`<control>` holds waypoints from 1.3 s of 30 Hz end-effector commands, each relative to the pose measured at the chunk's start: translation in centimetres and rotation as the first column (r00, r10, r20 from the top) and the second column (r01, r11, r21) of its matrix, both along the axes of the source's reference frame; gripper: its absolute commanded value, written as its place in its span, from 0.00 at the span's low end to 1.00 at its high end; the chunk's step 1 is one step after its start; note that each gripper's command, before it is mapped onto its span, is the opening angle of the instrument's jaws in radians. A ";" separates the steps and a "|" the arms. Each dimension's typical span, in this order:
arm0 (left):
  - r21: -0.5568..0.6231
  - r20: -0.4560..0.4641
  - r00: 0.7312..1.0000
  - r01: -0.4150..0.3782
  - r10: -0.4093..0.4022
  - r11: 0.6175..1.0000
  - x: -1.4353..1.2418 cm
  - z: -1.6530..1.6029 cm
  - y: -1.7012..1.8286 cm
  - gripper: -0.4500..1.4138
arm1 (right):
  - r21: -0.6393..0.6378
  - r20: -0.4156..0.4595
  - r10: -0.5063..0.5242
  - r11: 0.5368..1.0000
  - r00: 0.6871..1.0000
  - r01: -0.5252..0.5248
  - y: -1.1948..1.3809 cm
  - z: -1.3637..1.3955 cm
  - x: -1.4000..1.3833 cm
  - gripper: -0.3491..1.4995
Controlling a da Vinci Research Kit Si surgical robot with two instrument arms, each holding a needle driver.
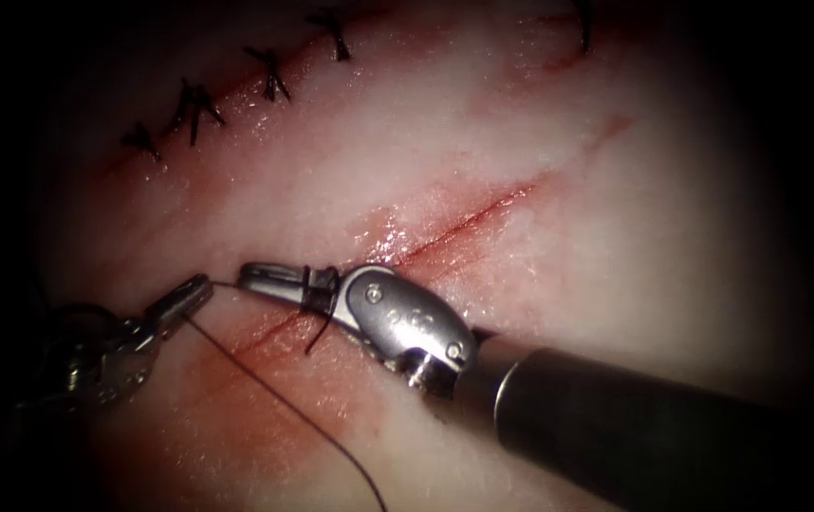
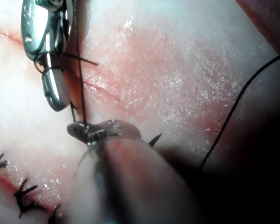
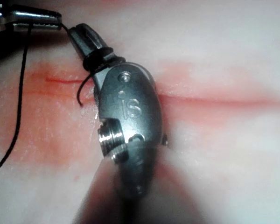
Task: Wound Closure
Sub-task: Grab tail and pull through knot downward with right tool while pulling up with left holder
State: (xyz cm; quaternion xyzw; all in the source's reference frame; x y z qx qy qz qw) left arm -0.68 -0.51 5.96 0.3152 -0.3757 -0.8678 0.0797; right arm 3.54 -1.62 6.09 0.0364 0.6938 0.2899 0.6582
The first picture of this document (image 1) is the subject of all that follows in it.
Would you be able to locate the left arm needle driver jaw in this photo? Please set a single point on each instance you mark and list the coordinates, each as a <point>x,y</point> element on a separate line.
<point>190,286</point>
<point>183,306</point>

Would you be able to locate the tissue pad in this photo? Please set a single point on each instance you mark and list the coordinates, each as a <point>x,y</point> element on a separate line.
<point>592,235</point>

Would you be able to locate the right arm needle driver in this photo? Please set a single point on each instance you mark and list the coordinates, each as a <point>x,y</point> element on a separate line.
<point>407,313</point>

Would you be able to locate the black stitching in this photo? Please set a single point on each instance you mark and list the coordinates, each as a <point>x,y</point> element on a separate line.
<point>195,107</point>

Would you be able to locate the left arm needle driver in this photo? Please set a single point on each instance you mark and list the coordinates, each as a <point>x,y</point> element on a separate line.
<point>104,359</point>

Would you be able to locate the black thread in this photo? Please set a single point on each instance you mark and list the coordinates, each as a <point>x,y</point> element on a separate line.
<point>305,288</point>

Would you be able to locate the right arm needle driver jaw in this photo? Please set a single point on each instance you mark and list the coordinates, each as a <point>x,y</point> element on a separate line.
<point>275,271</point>
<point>272,288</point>

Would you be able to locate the dark right arm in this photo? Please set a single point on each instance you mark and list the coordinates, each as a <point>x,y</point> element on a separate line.
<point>627,427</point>

